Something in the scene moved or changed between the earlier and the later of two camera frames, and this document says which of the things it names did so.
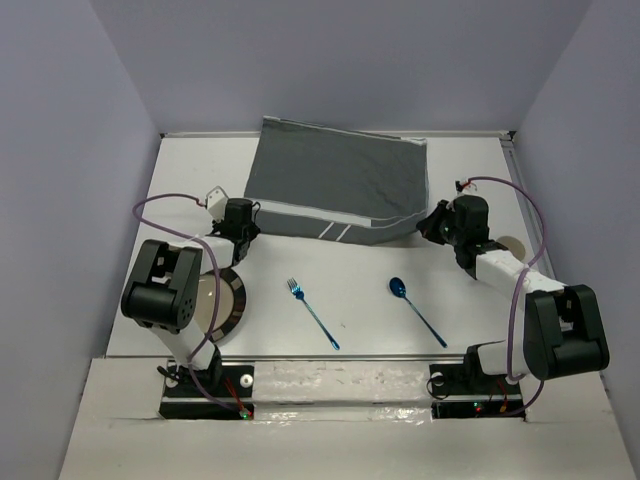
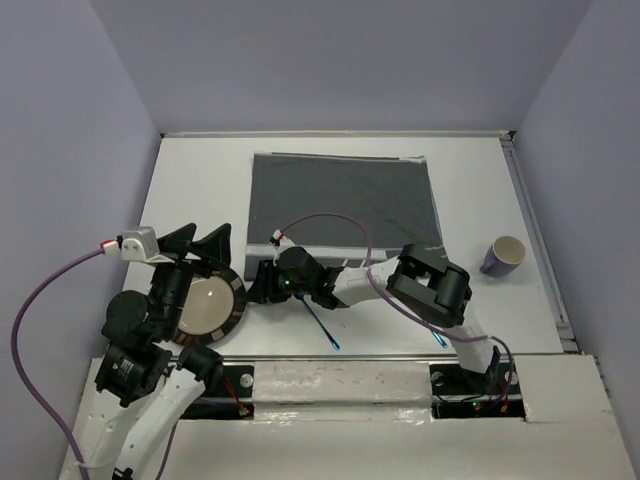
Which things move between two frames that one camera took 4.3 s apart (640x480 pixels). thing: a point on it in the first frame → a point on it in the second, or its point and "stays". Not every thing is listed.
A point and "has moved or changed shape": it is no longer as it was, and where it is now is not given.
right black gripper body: [441, 227] → [281, 286]
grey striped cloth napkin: [337, 185] has moved or changed shape
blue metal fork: [299, 294] stays
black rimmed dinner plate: [231, 303] stays
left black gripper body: [250, 232] → [173, 280]
